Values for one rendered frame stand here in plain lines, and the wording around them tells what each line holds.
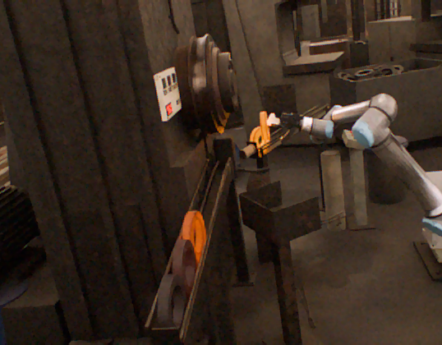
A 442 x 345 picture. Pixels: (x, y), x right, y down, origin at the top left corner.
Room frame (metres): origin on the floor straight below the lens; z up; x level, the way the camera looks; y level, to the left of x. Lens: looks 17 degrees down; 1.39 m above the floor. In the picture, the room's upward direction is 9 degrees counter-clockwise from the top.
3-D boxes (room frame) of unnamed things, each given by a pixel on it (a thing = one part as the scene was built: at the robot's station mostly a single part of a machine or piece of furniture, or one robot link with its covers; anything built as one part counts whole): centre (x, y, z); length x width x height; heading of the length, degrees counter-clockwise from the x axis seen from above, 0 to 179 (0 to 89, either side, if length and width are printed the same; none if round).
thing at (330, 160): (2.77, -0.66, 0.26); 0.12 x 0.12 x 0.52
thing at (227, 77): (2.22, -0.08, 1.11); 0.28 x 0.06 x 0.28; 170
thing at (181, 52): (2.26, 0.10, 1.12); 0.47 x 0.10 x 0.47; 170
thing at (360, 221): (2.78, -0.82, 0.31); 0.24 x 0.16 x 0.62; 170
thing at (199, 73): (2.24, 0.02, 1.11); 0.47 x 0.06 x 0.47; 170
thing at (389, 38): (5.96, -2.51, 0.55); 1.10 x 0.53 x 1.10; 10
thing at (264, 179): (2.54, -0.17, 0.27); 0.22 x 0.13 x 0.53; 170
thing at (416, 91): (4.43, -1.67, 0.39); 1.03 x 0.83 x 0.77; 95
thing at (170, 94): (1.93, 0.19, 1.15); 0.26 x 0.02 x 0.18; 170
